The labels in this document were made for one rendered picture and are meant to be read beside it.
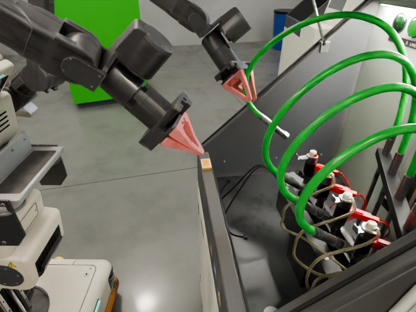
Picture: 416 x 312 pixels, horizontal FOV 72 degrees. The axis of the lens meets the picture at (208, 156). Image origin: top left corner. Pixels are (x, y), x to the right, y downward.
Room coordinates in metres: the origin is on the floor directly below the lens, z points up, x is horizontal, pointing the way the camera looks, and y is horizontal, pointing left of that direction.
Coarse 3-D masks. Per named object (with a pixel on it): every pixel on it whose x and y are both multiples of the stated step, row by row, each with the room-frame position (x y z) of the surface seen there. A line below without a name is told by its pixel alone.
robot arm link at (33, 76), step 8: (32, 0) 0.85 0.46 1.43; (40, 0) 0.85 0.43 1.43; (48, 0) 0.86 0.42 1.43; (48, 8) 0.85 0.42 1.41; (32, 64) 0.80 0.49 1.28; (24, 72) 0.80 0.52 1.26; (32, 72) 0.80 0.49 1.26; (40, 72) 0.80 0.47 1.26; (24, 80) 0.80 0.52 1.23; (32, 80) 0.80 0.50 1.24; (40, 80) 0.80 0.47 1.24; (48, 80) 0.80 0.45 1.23; (64, 80) 0.89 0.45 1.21; (32, 88) 0.80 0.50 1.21; (40, 88) 0.79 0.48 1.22; (48, 88) 0.81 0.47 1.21
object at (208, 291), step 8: (200, 200) 0.81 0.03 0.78; (200, 208) 0.81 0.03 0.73; (200, 216) 0.82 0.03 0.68; (200, 224) 0.83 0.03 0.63; (200, 232) 0.83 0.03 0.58; (200, 240) 0.84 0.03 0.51; (200, 248) 0.85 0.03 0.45; (208, 248) 0.58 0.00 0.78; (200, 256) 0.86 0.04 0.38; (208, 256) 0.57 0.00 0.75; (200, 264) 0.87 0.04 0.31; (208, 264) 0.57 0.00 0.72; (200, 272) 0.88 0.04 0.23; (208, 272) 0.57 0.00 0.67; (200, 280) 0.87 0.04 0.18; (208, 280) 0.57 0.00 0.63; (208, 288) 0.57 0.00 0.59; (208, 296) 0.57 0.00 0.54; (208, 304) 0.57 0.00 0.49; (216, 304) 0.41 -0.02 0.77
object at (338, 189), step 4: (336, 184) 0.51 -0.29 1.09; (332, 188) 0.50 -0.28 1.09; (336, 188) 0.50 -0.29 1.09; (340, 188) 0.50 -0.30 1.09; (344, 188) 0.50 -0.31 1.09; (348, 188) 0.50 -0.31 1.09; (336, 192) 0.50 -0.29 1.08; (340, 192) 0.49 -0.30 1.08; (352, 192) 0.49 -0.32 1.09; (356, 192) 0.49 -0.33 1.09; (352, 196) 0.48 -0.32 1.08
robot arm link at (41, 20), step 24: (0, 0) 0.40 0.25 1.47; (0, 24) 0.39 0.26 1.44; (24, 24) 0.39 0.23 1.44; (48, 24) 0.41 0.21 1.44; (72, 24) 0.45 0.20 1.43; (24, 48) 0.39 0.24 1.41; (48, 48) 0.40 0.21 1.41; (72, 48) 0.40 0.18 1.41; (96, 48) 0.44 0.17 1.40; (48, 72) 0.40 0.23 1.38
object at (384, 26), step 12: (336, 12) 0.67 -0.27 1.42; (348, 12) 0.66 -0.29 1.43; (360, 12) 0.66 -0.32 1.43; (300, 24) 0.69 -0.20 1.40; (384, 24) 0.64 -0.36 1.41; (276, 36) 0.70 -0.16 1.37; (396, 36) 0.64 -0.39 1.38; (264, 48) 0.70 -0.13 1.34; (252, 60) 0.71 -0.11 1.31; (252, 108) 0.71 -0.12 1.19; (396, 120) 0.62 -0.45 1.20
